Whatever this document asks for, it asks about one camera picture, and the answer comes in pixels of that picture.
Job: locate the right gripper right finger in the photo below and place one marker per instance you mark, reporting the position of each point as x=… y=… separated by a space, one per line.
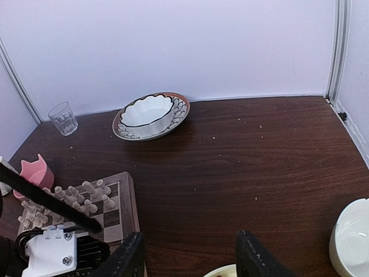
x=254 y=259

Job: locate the white chess piece tall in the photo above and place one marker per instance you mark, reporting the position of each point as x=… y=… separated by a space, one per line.
x=76 y=195

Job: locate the aluminium frame post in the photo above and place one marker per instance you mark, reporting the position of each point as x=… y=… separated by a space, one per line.
x=19 y=87
x=347 y=88

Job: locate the patterned ceramic plate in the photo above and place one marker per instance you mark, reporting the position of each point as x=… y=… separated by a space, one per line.
x=181 y=111

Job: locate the small white cup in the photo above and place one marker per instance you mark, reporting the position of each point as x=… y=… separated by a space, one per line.
x=348 y=245

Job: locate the pink cat-ear bowl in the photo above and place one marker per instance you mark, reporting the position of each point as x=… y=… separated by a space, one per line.
x=38 y=172

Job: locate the white scalloped bowl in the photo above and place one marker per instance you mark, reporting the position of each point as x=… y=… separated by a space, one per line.
x=148 y=116

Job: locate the wooden chess board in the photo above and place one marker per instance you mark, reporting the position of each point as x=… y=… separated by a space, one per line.
x=66 y=207

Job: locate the right aluminium frame post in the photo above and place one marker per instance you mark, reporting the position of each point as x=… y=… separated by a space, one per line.
x=347 y=88

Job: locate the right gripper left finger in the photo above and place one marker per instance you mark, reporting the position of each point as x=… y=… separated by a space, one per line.
x=127 y=260

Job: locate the cream ceramic mug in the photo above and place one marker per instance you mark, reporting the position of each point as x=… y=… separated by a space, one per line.
x=5 y=187

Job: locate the left aluminium frame post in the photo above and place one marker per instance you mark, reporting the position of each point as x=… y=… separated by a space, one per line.
x=19 y=87

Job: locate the clear drinking glass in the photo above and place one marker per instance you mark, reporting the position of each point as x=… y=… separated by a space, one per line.
x=63 y=119

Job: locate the cream cat-ear bowl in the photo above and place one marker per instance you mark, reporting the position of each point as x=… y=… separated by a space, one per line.
x=224 y=271

